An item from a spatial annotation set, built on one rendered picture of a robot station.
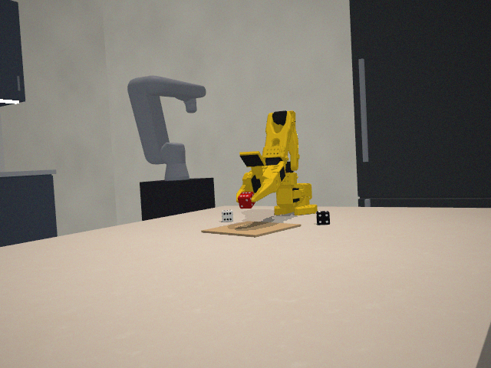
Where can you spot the red die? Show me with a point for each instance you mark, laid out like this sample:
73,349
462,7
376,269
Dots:
245,200

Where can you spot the tan square mat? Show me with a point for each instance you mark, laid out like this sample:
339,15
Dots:
251,229

